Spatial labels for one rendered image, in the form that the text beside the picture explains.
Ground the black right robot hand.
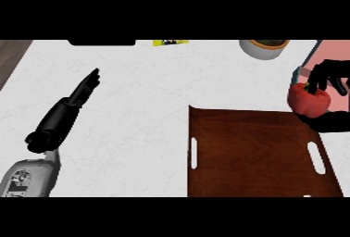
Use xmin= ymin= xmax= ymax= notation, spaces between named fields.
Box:
xmin=291 ymin=58 xmax=350 ymax=134

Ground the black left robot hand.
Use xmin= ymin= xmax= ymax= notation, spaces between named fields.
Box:
xmin=24 ymin=68 xmax=102 ymax=155

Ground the red bell pepper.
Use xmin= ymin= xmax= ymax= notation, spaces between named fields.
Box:
xmin=286 ymin=81 xmax=333 ymax=119

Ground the brown wooden tray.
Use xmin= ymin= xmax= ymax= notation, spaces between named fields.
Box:
xmin=187 ymin=104 xmax=345 ymax=198

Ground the flat black appliance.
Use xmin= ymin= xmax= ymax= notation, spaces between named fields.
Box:
xmin=67 ymin=40 xmax=139 ymax=47

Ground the yellow printed packet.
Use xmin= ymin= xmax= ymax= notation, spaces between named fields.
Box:
xmin=153 ymin=40 xmax=191 ymax=47

